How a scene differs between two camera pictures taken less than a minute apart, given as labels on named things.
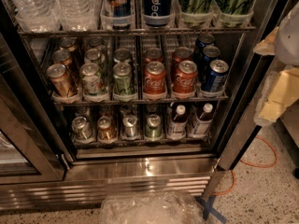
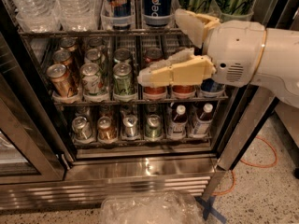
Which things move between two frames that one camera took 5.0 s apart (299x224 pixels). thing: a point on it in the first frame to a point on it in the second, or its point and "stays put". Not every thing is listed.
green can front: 122,78 stays put
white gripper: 288,44 to 237,51
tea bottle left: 177,129 stays put
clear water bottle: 35,7 stays put
